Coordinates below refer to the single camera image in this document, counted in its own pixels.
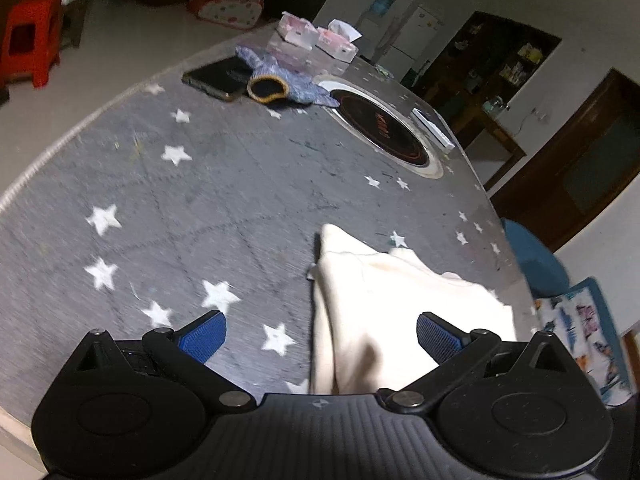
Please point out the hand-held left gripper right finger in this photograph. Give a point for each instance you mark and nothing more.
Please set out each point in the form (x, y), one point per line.
(440, 337)

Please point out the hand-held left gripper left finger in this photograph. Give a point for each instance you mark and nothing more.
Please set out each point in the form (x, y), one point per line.
(205, 335)

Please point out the cream fleece garment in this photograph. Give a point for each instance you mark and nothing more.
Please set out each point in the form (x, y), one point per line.
(410, 310)

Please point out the blue sofa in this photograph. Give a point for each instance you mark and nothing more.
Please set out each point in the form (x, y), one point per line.
(535, 260)

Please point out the feather-print pillow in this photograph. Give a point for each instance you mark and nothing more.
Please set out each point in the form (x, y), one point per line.
(585, 330)

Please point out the grey star-print tablecloth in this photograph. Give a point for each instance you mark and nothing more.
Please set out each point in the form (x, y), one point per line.
(200, 185)

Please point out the white remote control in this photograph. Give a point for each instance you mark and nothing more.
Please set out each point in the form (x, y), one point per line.
(434, 130)

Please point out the wooden side desk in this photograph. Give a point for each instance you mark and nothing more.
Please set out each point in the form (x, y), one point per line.
(495, 130)

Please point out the round black induction cooktop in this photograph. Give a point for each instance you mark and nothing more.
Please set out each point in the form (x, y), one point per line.
(382, 127)

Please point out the brown door with glass pane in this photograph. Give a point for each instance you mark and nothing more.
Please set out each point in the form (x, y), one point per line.
(590, 160)

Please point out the green jar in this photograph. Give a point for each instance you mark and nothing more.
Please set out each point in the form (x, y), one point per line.
(492, 105)

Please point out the dark smartphone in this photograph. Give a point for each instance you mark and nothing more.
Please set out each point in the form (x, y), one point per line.
(217, 77)

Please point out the blue-grey knitted glove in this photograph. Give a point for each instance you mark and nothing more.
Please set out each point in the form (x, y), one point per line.
(257, 57)
(295, 91)

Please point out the dark wooden shelf cabinet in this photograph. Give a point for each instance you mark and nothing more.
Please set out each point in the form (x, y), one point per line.
(500, 60)

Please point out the white refrigerator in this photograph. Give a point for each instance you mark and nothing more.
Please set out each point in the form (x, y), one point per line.
(415, 35)

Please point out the tissue box with raised tissue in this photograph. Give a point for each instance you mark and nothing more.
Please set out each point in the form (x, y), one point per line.
(340, 40)

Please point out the white and pink tissue box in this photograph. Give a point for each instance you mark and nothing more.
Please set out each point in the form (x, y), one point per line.
(299, 30)

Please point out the white water dispenser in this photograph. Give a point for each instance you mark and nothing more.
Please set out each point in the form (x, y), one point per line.
(369, 25)

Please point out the blue water bottle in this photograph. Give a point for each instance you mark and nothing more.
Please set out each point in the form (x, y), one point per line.
(382, 4)

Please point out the small wooden stool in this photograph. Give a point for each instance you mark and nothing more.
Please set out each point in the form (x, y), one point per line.
(75, 20)

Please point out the red plastic stool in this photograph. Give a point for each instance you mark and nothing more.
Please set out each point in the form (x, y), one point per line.
(30, 40)

